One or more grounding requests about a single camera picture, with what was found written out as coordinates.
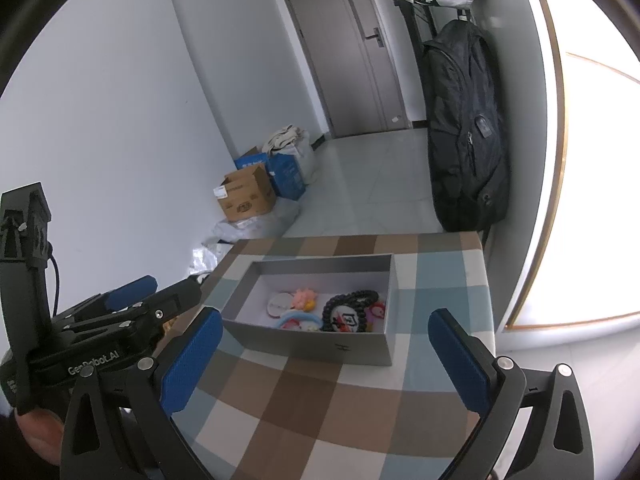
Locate clear plastic sheet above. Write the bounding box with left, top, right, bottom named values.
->
left=189, top=197, right=302, bottom=277

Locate purple bangle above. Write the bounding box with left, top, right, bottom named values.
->
left=361, top=305, right=387, bottom=334

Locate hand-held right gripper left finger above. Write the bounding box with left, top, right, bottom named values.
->
left=59, top=307, right=224, bottom=480

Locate pink and yellow charm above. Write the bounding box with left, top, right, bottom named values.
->
left=292, top=288, right=318, bottom=312

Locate grey cardboard box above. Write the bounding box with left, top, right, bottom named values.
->
left=220, top=254, right=397, bottom=367

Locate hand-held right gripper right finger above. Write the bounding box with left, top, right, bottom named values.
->
left=428, top=308, right=596, bottom=480

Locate person's left hand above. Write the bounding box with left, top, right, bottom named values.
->
left=14, top=404, right=69, bottom=465

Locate small blue carton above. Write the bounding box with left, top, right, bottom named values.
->
left=233, top=147, right=267, bottom=172

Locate large blue carton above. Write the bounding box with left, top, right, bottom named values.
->
left=264, top=152, right=307, bottom=200

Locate white bag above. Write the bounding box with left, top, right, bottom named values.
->
left=262, top=124, right=319, bottom=186

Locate brown cardboard box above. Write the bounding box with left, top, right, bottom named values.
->
left=213, top=163, right=277, bottom=223

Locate grey door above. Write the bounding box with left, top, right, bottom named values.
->
left=278, top=0, right=412, bottom=139

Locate black backpack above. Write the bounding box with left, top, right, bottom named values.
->
left=418, top=18, right=512, bottom=234

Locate white round compact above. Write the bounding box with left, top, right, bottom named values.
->
left=267, top=292, right=297, bottom=319

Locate black bead bracelet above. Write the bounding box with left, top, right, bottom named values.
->
left=320, top=289, right=381, bottom=334

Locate checkered tablecloth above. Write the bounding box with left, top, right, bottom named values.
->
left=165, top=231, right=497, bottom=480

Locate light blue bangle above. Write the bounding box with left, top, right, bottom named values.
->
left=279, top=309, right=324, bottom=332

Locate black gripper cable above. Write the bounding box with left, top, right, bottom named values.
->
left=46, top=241, right=62, bottom=319

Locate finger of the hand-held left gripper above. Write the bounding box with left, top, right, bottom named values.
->
left=65, top=277, right=204, bottom=332
left=52, top=274, right=159, bottom=327

